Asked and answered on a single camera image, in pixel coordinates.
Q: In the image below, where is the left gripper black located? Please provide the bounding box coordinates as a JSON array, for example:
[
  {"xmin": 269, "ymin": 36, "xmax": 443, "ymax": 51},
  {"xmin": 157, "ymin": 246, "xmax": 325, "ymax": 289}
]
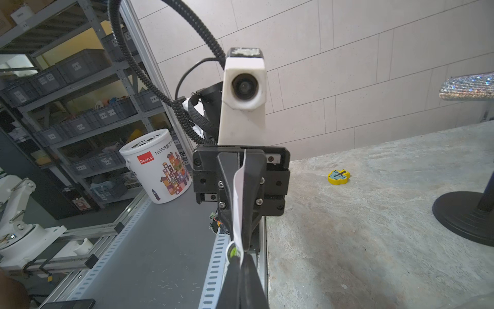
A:
[{"xmin": 192, "ymin": 145, "xmax": 290, "ymax": 242}]

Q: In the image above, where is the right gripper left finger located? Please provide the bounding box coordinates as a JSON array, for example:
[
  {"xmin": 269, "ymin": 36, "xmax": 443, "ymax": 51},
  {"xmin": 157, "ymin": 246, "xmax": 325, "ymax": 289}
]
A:
[{"xmin": 216, "ymin": 256, "xmax": 241, "ymax": 309}]

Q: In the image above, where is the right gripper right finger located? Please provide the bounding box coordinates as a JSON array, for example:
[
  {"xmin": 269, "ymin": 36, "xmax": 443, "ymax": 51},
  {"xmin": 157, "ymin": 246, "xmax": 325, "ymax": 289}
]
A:
[{"xmin": 240, "ymin": 254, "xmax": 270, "ymax": 309}]

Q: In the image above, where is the white sticker sheet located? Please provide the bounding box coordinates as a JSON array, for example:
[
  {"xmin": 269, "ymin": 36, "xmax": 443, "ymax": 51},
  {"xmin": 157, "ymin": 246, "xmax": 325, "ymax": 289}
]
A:
[{"xmin": 228, "ymin": 151, "xmax": 246, "ymax": 265}]

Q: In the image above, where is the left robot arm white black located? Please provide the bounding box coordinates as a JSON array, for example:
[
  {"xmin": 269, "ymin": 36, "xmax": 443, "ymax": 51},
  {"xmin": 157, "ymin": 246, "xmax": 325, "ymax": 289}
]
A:
[{"xmin": 120, "ymin": 1, "xmax": 318, "ymax": 114}]

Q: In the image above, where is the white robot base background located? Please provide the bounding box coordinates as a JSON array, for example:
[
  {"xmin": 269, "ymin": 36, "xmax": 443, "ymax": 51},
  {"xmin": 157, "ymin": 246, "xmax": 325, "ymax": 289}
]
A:
[{"xmin": 1, "ymin": 175, "xmax": 67, "ymax": 272}]

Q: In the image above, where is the left circuit board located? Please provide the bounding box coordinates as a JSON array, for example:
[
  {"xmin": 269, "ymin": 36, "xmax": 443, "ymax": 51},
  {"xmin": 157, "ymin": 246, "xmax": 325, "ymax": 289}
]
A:
[{"xmin": 210, "ymin": 212, "xmax": 229, "ymax": 235}]

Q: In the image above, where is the white toy block bucket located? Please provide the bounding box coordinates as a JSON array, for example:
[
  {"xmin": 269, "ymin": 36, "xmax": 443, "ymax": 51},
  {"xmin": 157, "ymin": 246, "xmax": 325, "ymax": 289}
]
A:
[{"xmin": 119, "ymin": 129, "xmax": 192, "ymax": 204}]

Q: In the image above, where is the yellow round toy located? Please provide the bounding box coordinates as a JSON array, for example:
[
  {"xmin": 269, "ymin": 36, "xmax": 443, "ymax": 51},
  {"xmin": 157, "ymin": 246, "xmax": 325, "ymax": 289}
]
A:
[{"xmin": 328, "ymin": 170, "xmax": 351, "ymax": 185}]

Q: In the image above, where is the metal storage shelf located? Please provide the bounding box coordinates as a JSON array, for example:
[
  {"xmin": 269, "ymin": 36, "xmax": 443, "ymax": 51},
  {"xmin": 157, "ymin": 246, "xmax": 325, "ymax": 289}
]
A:
[{"xmin": 1, "ymin": 1, "xmax": 169, "ymax": 209}]

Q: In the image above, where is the black microphone stand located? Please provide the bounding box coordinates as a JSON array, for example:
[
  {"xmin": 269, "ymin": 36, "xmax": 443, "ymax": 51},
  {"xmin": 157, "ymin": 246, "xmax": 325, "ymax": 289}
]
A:
[{"xmin": 432, "ymin": 178, "xmax": 493, "ymax": 247}]

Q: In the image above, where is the glitter microphone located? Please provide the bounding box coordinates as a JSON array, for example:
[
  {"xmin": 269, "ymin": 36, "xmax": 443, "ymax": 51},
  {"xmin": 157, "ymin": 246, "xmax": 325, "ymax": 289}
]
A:
[{"xmin": 439, "ymin": 72, "xmax": 493, "ymax": 101}]

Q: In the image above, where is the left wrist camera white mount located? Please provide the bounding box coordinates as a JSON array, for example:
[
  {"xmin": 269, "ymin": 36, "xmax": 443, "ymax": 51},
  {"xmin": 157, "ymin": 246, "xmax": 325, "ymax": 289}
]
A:
[{"xmin": 217, "ymin": 47, "xmax": 268, "ymax": 146}]

